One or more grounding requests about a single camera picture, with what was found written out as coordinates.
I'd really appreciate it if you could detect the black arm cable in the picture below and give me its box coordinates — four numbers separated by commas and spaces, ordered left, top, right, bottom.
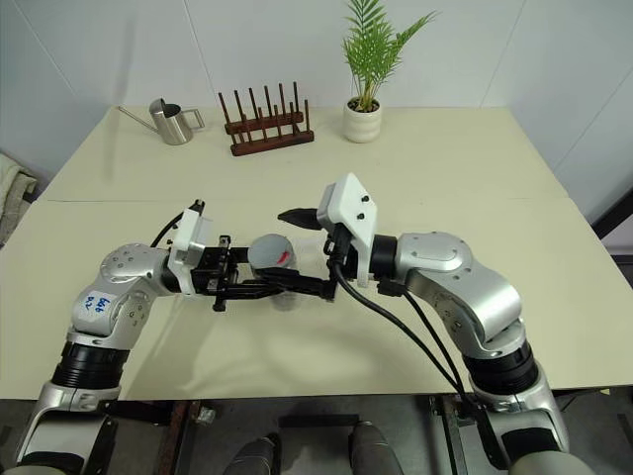
329, 225, 469, 397
378, 279, 484, 405
149, 199, 208, 248

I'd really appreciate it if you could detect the grey jar lid red mark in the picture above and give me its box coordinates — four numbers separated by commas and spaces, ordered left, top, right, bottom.
246, 234, 294, 272

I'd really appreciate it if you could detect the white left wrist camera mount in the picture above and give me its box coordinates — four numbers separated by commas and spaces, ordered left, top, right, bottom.
166, 207, 215, 298

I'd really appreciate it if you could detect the beige cloth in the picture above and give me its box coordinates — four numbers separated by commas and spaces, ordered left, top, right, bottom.
0, 151, 40, 250

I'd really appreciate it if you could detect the white ribbed plant pot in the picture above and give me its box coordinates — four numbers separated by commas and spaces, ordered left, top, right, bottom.
342, 97, 385, 144

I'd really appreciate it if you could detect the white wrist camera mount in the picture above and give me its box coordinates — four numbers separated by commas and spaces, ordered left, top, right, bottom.
316, 171, 380, 288
166, 207, 215, 298

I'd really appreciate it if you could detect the steel watering can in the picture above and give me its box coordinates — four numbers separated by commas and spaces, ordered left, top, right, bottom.
117, 97, 206, 146

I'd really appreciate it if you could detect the dark rounded shape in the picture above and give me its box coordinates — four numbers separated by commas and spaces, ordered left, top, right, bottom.
235, 431, 282, 475
347, 420, 406, 475

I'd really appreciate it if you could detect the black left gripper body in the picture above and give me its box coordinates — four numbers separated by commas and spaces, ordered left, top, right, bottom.
190, 235, 238, 313

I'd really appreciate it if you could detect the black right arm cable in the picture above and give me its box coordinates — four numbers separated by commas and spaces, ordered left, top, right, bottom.
378, 279, 484, 405
329, 225, 469, 397

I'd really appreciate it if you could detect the white label blue writing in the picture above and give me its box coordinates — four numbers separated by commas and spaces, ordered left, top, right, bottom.
78, 290, 113, 324

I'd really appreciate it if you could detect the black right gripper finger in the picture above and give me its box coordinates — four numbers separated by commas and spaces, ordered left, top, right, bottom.
277, 206, 321, 233
255, 268, 331, 302

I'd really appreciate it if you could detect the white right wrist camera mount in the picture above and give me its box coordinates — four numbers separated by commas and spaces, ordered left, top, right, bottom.
316, 171, 380, 288

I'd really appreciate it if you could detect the green palm plant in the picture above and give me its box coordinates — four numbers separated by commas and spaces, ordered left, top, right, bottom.
339, 0, 440, 113

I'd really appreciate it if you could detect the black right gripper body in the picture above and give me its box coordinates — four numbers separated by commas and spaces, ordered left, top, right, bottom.
322, 222, 360, 303

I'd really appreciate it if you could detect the grey cup with red mark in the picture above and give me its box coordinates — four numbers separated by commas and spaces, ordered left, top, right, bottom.
266, 245, 304, 314

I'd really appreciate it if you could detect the brown wooden peg rack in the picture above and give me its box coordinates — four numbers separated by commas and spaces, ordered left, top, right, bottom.
218, 81, 316, 157

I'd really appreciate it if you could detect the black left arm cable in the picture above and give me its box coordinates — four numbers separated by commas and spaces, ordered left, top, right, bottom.
149, 199, 208, 248

